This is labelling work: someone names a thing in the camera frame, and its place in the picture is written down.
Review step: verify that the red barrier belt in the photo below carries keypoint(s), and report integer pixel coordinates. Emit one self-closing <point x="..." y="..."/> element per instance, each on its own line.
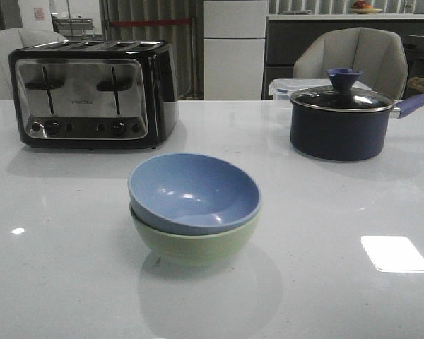
<point x="148" y="23"/>

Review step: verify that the white chair at left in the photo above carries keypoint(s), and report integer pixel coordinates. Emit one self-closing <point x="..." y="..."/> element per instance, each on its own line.
<point x="18" y="38"/>

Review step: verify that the tan sofa cushion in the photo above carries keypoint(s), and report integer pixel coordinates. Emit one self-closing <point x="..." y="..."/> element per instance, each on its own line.
<point x="414" y="86"/>

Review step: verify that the light green bowl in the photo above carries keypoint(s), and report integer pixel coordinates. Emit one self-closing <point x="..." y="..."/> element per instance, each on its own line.
<point x="196" y="250"/>

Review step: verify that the blue bowl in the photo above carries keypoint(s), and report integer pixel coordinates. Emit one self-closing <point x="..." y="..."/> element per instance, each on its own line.
<point x="192" y="194"/>

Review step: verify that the clear plastic food container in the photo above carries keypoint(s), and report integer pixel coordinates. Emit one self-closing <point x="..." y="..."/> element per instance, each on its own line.
<point x="281" y="89"/>

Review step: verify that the beige upholstered chair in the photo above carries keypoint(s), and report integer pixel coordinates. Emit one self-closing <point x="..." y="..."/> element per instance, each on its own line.
<point x="379" y="54"/>

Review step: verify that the dark blue saucepan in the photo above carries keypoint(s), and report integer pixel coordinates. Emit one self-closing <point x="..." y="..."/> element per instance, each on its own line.
<point x="332" y="129"/>

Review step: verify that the glass pot lid blue knob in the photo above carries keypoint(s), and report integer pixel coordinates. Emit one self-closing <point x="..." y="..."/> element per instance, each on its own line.
<point x="342" y="95"/>

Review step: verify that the fruit plate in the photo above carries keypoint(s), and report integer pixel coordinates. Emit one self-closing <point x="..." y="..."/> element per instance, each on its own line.
<point x="363" y="7"/>

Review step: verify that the white refrigerator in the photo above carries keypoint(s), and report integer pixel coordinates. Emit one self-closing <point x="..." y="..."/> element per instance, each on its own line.
<point x="234" y="42"/>

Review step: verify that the dark kitchen counter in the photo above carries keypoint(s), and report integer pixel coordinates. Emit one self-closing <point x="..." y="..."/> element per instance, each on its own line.
<point x="287" y="37"/>

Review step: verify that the black chrome four-slot toaster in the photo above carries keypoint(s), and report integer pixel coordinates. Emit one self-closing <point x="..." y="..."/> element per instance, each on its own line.
<point x="95" y="95"/>

